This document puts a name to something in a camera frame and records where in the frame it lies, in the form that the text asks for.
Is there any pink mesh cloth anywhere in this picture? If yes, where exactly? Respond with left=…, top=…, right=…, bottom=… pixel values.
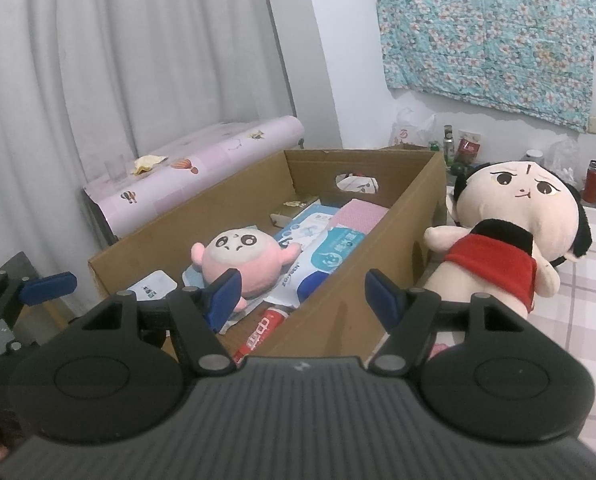
left=330, top=199, right=391, bottom=236

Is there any red toothpaste tube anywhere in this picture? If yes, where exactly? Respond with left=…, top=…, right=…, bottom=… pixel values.
left=233, top=305, right=291, bottom=364

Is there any clear glass cup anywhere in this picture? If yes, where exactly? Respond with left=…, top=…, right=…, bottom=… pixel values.
left=104, top=154, right=128, bottom=184

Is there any clear plastic bag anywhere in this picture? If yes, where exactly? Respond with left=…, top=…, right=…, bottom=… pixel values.
left=548, top=137, right=579, bottom=189

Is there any floral wall cloth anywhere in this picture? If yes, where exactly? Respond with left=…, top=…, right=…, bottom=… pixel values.
left=375, top=0, right=596, bottom=134

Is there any blue and white tissue pack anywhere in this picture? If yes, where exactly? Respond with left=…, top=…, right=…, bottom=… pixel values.
left=278, top=225, right=369, bottom=311

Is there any cardboard box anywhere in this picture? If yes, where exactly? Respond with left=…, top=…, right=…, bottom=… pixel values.
left=88, top=147, right=449, bottom=362

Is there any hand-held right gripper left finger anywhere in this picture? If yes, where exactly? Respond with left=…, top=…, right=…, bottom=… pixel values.
left=80, top=267, right=243, bottom=377

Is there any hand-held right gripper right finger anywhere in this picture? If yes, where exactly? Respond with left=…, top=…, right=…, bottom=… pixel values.
left=365, top=268, right=526, bottom=377

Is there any red snack packet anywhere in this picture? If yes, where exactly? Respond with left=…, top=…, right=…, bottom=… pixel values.
left=455, top=131, right=483, bottom=166

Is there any yellow crumpled wrapper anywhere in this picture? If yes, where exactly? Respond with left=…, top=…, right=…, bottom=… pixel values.
left=130, top=154, right=169, bottom=176

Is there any small pink plush toy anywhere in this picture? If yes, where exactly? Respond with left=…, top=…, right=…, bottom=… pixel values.
left=190, top=227, right=301, bottom=312

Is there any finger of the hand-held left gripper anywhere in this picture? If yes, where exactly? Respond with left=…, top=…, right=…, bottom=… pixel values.
left=0, top=269, right=78, bottom=320

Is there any pink cloth covered table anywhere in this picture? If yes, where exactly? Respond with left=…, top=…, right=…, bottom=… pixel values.
left=82, top=115, right=307, bottom=249

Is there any white curtain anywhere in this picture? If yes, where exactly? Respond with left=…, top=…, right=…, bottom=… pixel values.
left=0, top=0, right=345, bottom=281

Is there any white plastic bag red logo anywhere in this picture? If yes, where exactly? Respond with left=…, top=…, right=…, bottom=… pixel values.
left=388, top=106, right=437, bottom=149

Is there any large plush doll red top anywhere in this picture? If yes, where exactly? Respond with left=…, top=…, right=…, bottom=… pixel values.
left=424, top=159, right=595, bottom=317

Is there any checked cartoon tablecloth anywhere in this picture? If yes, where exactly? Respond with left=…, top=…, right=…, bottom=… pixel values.
left=425, top=205, right=596, bottom=441

